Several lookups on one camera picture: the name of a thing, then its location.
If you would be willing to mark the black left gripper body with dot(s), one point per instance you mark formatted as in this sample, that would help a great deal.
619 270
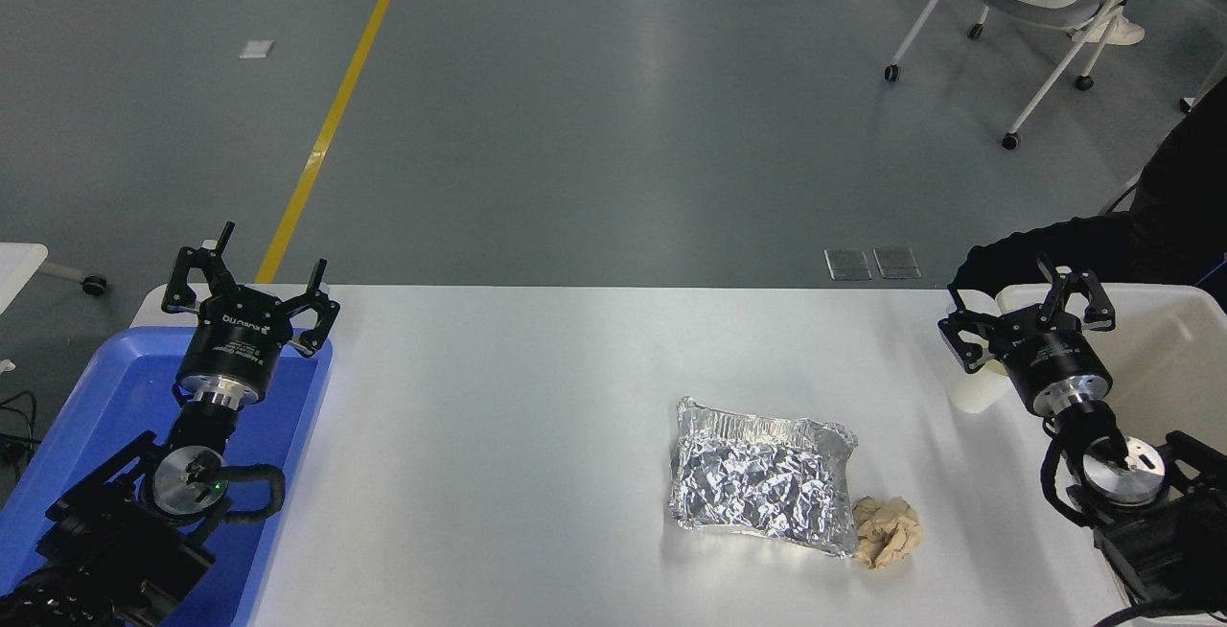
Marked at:
235 339

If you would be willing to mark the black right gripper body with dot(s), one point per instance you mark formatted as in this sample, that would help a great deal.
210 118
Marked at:
1050 354

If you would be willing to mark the white paper cup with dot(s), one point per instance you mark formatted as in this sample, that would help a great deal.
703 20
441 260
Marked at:
973 395

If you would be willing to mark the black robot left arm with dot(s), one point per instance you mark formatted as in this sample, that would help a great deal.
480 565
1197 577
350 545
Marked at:
105 522

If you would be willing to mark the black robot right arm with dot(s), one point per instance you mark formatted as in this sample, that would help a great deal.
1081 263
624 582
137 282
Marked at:
1150 541

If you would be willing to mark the large pale plastic bin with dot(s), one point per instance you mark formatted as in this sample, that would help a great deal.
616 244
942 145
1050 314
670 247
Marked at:
1165 359

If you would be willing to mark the metal floor plate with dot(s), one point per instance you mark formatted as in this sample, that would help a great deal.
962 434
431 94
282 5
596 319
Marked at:
896 263
848 265

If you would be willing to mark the blue plastic tray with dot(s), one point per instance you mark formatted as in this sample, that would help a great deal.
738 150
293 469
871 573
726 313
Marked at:
115 378

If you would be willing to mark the person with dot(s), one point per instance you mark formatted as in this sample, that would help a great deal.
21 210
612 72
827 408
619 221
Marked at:
1179 196

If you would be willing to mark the white rolling table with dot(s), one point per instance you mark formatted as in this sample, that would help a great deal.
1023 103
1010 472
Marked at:
19 267

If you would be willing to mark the crumpled tan paper ball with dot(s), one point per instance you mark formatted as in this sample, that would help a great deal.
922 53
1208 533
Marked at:
887 531

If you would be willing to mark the crumpled silver foil tray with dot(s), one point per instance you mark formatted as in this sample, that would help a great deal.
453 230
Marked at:
757 478

